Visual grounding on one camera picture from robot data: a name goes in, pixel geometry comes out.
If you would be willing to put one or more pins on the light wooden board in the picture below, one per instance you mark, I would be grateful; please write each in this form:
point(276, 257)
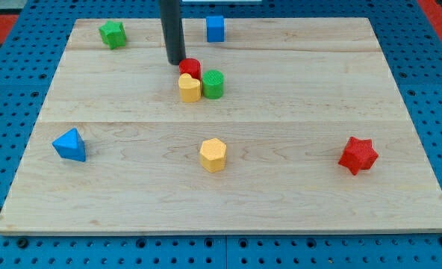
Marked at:
point(311, 137)

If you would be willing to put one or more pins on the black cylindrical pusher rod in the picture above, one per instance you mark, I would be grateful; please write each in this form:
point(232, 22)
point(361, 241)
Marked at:
point(170, 15)

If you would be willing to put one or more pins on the green cylinder block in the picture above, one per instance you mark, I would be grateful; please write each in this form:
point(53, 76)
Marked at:
point(213, 84)

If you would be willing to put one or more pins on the red cylinder block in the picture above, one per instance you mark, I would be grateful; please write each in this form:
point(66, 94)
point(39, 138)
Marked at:
point(190, 66)

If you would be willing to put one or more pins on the green star block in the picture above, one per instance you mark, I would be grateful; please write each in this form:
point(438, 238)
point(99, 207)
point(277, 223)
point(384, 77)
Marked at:
point(113, 34)

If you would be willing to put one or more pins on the blue triangle block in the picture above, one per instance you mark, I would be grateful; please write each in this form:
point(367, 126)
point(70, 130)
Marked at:
point(70, 145)

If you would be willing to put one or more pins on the blue cube block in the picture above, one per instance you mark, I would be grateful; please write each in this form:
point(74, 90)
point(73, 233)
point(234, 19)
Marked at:
point(215, 29)

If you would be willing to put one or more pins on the red star block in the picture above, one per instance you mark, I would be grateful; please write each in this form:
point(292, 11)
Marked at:
point(358, 154)

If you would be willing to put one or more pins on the yellow hexagon block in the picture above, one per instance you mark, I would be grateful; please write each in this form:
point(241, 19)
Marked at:
point(212, 155)

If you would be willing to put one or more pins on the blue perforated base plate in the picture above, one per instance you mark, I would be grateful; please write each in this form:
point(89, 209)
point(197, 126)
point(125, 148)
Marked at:
point(409, 35)

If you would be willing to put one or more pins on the yellow heart block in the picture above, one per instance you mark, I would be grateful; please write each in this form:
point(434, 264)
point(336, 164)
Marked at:
point(189, 88)

